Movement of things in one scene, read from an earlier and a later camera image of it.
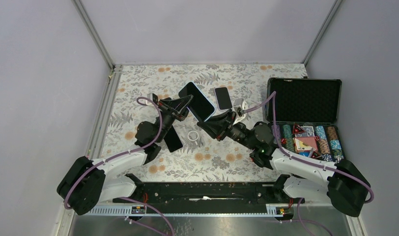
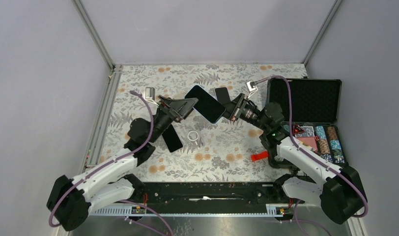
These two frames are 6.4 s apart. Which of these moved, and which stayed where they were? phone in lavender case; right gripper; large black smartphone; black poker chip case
Moved: right gripper
Stayed: black poker chip case; phone in lavender case; large black smartphone
